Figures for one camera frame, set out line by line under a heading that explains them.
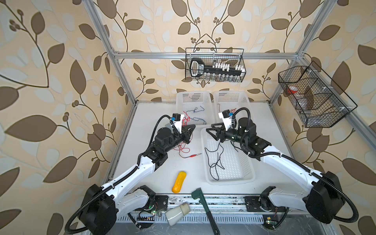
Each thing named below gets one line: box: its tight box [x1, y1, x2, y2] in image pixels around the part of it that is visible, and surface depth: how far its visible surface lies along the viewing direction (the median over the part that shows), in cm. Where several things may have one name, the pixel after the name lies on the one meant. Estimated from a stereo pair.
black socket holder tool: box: [189, 57, 246, 78], surface depth 85 cm
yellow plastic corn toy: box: [171, 171, 187, 194], surface depth 80 cm
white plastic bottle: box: [164, 203, 190, 227], surface depth 69 cm
